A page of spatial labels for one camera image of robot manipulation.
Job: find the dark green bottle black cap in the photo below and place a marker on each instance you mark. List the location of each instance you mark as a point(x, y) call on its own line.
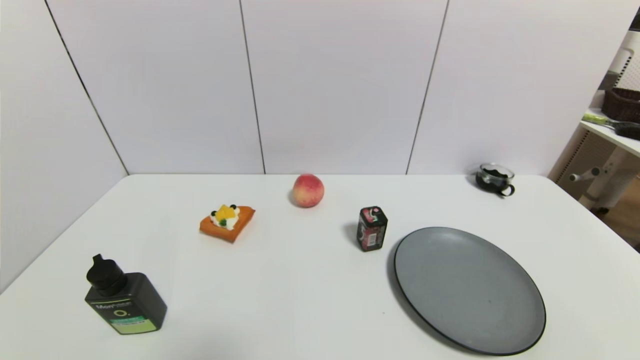
point(125, 300)

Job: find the gray round plate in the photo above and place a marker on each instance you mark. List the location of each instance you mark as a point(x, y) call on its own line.
point(470, 290)

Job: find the red yellow peach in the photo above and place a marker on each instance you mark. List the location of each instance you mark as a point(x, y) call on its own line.
point(308, 190)

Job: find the small red black box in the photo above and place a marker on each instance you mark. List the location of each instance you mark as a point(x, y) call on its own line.
point(372, 229)

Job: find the orange toast with fruit topping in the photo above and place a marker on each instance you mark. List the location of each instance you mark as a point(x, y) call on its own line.
point(230, 222)

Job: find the glass cup with dark contents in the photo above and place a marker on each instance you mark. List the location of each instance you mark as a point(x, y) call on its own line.
point(494, 178)

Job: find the white desk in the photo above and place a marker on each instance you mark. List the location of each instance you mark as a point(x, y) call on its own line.
point(607, 165)

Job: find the brown wicker basket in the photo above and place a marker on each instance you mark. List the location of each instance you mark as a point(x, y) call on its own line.
point(622, 104)

